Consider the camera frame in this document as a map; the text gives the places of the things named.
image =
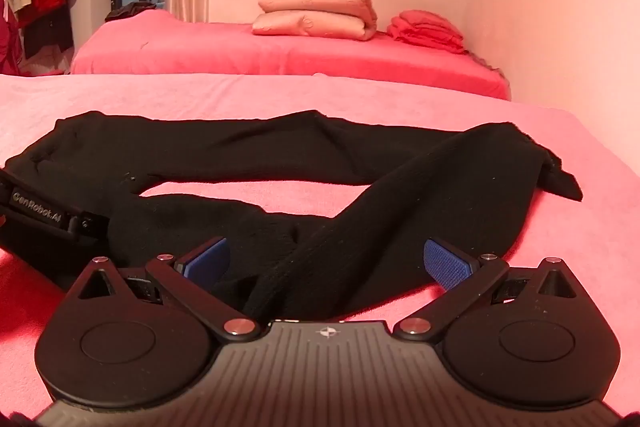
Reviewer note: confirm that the pink bed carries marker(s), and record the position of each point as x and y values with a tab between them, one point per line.
250	52
300	97

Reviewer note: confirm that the stacked pink pillows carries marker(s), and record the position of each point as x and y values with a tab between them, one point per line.
320	14

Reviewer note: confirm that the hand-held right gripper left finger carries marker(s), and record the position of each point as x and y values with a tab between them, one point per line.
210	260

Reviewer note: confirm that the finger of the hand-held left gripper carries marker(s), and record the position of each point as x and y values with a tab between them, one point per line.
87	225

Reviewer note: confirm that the dark cloth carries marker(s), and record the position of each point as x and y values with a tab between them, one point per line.
129	12

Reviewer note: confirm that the folded red blanket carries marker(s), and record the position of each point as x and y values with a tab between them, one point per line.
425	31

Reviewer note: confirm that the black pants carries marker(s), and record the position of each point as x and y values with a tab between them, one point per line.
350	147

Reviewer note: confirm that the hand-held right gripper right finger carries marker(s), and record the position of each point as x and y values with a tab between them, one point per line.
445	265

